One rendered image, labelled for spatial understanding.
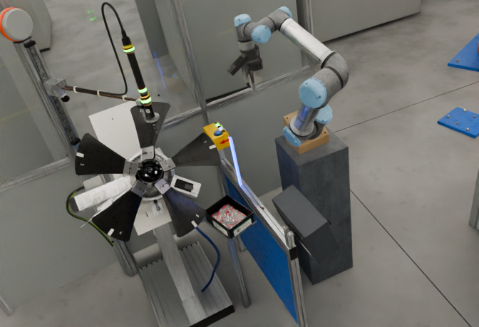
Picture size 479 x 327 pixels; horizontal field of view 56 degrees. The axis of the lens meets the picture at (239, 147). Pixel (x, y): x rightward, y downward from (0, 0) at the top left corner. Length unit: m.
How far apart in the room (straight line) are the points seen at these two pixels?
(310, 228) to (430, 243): 1.74
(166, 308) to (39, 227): 0.97
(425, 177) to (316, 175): 1.53
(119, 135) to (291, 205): 1.11
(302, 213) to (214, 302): 1.42
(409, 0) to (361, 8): 0.71
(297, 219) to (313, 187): 0.77
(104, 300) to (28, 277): 0.53
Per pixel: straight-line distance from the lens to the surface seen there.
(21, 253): 3.37
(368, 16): 6.23
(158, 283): 3.25
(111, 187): 2.39
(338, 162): 2.52
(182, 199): 2.30
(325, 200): 2.64
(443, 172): 3.93
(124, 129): 2.54
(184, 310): 3.09
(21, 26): 2.51
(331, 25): 5.98
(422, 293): 3.11
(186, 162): 2.26
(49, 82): 2.54
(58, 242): 3.35
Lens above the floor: 2.50
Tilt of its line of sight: 35 degrees down
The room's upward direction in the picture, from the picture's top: 12 degrees counter-clockwise
